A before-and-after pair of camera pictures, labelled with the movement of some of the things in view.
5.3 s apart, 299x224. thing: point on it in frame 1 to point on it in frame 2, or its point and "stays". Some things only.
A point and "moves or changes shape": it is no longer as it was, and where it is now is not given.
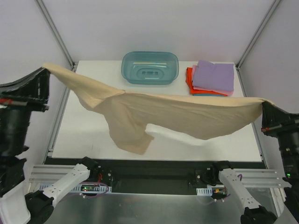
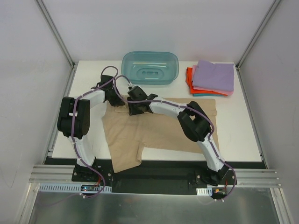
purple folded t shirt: x=217 y=75 stays
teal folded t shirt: x=207 y=94 stays
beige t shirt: x=129 y=114 moves or changes shape
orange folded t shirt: x=188 y=81 stays
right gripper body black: x=281 y=129 to x=134 y=109
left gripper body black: x=22 y=101 to x=117 y=101
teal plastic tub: x=149 y=67 stays
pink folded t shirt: x=228 y=92 stays
